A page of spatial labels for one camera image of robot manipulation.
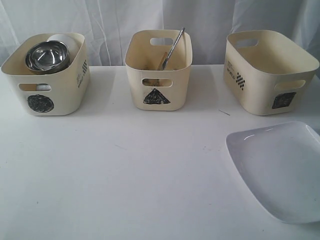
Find wooden chopstick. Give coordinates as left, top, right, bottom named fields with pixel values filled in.
left=156, top=52, right=168, bottom=71

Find steel table knife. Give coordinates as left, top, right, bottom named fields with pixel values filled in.
left=160, top=27, right=185, bottom=71

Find white ceramic bowl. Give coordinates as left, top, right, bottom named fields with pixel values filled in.
left=47, top=33, right=80, bottom=64

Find steel mug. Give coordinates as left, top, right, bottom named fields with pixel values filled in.
left=36, top=83, right=52, bottom=92

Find white square plate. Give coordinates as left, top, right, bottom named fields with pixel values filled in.
left=225, top=121, right=320, bottom=224

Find stainless steel bowl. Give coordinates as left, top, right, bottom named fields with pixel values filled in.
left=25, top=40, right=71, bottom=75

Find cream bin with triangle mark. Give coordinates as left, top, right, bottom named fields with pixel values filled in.
left=125, top=29, right=193, bottom=111

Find cream bin with circle mark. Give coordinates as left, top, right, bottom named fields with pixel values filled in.
left=1, top=32, right=90, bottom=116

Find white curtain backdrop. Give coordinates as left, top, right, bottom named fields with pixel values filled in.
left=0, top=0, right=320, bottom=66

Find cream bin with square mark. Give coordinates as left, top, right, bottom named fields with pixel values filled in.
left=223, top=30, right=320, bottom=116

